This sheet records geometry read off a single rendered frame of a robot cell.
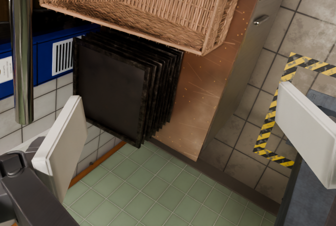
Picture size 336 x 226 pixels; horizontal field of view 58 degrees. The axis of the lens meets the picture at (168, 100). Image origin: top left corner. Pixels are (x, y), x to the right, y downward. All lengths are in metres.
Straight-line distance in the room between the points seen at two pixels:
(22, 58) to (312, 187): 0.86
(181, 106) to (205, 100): 0.10
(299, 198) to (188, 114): 0.44
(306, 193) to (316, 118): 0.84
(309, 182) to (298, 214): 0.15
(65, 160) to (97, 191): 1.46
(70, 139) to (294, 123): 0.13
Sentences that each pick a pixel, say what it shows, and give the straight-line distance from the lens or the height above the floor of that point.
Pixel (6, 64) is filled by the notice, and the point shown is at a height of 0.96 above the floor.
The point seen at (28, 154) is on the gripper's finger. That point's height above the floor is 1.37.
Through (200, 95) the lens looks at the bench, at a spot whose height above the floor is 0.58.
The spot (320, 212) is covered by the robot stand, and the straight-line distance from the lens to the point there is 0.97.
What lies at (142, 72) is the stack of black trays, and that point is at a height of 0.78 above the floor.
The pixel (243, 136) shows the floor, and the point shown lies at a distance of 1.73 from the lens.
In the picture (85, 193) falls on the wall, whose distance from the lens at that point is 1.61.
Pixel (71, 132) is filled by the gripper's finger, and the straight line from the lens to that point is 0.18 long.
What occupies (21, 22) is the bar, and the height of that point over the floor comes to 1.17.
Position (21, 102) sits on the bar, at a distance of 0.55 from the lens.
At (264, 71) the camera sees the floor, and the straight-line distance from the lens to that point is 1.55.
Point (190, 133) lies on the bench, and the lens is 1.11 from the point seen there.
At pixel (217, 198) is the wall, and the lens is 1.76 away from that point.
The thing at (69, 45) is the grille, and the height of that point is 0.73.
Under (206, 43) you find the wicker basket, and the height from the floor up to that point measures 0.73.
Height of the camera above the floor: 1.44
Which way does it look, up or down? 52 degrees down
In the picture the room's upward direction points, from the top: 126 degrees counter-clockwise
